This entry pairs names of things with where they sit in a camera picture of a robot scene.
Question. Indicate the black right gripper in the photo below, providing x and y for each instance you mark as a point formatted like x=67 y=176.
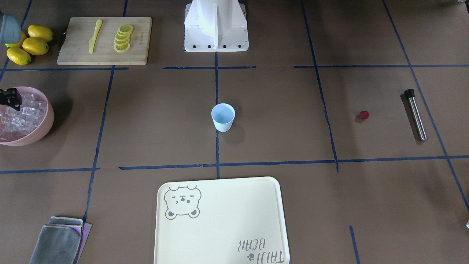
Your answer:
x=10 y=98

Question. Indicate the pink bowl of ice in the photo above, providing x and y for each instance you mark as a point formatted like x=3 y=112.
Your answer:
x=31 y=123

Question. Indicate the yellow lemon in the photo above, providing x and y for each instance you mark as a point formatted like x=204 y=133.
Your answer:
x=42 y=32
x=18 y=56
x=24 y=35
x=35 y=46

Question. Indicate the yellow plastic knife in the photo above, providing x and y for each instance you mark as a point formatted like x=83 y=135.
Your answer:
x=92 y=40

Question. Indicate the light blue plastic cup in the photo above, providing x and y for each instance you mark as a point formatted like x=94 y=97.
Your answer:
x=223 y=116

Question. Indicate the red strawberry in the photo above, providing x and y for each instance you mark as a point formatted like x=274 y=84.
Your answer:
x=363 y=115

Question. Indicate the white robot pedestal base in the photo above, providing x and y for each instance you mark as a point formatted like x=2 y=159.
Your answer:
x=215 y=26

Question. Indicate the lemon slices row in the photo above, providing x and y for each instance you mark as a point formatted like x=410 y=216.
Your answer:
x=122 y=39

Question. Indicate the bamboo cutting board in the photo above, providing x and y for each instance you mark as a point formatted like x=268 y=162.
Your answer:
x=75 y=49

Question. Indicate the steel muddler black tip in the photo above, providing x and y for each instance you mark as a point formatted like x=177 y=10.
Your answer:
x=410 y=96

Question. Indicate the grey folded cloth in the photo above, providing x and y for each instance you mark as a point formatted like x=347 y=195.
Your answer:
x=61 y=241

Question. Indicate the cream bear serving tray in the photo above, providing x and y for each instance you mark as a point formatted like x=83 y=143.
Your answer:
x=221 y=221

